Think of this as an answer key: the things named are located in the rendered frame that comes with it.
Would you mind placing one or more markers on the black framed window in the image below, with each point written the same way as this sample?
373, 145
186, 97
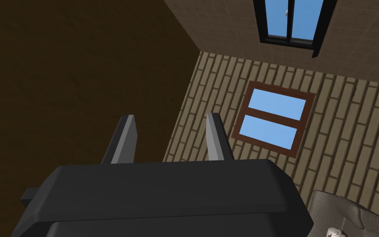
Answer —
291, 20

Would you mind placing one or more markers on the brown framed window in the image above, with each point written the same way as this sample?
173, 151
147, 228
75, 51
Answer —
273, 118

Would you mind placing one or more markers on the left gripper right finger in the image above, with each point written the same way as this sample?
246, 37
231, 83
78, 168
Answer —
216, 141

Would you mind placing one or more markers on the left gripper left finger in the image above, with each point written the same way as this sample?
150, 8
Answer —
123, 144

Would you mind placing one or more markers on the grey sofa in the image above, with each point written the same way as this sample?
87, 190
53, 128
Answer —
347, 215

